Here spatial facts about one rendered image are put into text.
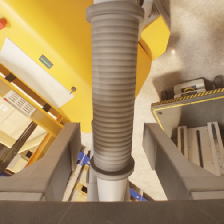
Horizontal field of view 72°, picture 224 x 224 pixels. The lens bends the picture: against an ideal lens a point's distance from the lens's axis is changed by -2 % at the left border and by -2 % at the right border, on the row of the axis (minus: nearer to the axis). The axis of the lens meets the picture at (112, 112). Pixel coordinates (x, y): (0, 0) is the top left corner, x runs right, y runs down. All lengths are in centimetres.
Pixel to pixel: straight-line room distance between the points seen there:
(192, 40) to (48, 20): 113
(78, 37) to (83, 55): 8
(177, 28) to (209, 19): 22
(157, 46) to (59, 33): 65
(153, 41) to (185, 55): 51
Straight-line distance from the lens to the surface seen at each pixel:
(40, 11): 76
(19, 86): 119
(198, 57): 160
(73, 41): 75
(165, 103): 147
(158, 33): 114
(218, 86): 161
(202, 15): 148
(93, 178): 19
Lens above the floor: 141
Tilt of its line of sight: 42 degrees down
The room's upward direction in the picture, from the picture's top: 159 degrees counter-clockwise
